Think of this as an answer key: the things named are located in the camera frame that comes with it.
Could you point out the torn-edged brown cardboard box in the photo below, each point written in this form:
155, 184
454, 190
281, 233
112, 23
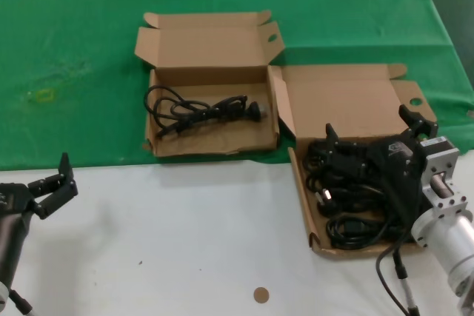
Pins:
207, 142

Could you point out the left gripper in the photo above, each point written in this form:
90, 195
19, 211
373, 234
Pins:
15, 199

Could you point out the green table cloth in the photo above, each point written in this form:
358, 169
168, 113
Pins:
74, 35

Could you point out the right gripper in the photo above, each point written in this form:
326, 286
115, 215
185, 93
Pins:
398, 168

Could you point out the yellow rubber band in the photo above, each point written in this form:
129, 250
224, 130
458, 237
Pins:
38, 97

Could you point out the brown round paper disc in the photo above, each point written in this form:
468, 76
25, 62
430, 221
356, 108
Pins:
261, 295

